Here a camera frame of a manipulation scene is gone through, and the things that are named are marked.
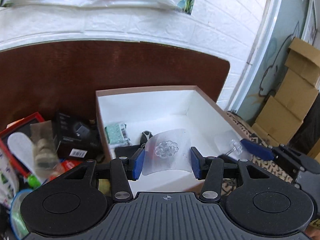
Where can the black product box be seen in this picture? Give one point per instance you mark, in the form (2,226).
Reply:
(75,137)

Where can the letter print tan blanket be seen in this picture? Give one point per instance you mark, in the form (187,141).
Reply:
(263,160)

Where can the patterned white fabric pouch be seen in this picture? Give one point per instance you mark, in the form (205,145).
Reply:
(8,182)

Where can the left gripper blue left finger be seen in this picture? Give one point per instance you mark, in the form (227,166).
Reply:
(133,165)

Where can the white shoe insole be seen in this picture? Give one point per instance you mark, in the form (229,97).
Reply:
(22,148)

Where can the black blue phone case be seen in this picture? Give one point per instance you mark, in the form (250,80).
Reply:
(126,151)

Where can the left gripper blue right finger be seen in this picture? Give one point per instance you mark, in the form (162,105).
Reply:
(204,166)

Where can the clear bag dried goods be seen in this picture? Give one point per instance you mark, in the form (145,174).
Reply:
(44,150)

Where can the pink cardboard storage box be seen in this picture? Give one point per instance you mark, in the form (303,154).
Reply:
(163,108)

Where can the blue rimmed clear lid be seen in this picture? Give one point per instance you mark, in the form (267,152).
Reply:
(16,221)

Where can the red capped small bottle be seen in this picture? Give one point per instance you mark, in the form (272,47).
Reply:
(65,166)

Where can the stacked cardboard boxes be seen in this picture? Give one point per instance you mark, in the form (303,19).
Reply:
(284,113)

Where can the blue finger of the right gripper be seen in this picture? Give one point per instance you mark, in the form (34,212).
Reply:
(257,150)

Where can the teal packaged item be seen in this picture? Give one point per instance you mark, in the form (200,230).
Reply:
(117,135)

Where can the clear adhesive wall hook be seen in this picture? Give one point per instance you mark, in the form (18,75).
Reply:
(229,144)

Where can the red framed box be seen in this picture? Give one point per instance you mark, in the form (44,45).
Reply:
(23,126)

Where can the dark wooden headboard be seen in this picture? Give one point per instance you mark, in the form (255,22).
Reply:
(49,77)

